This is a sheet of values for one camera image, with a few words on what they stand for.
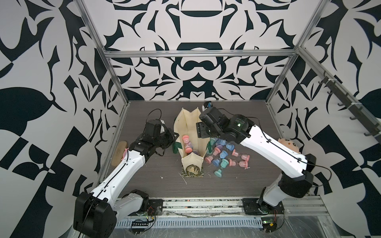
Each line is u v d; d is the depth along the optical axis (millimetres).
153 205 753
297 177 419
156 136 616
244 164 851
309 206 765
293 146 870
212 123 497
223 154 893
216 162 860
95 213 377
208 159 869
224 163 853
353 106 586
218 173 826
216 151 916
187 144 870
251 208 738
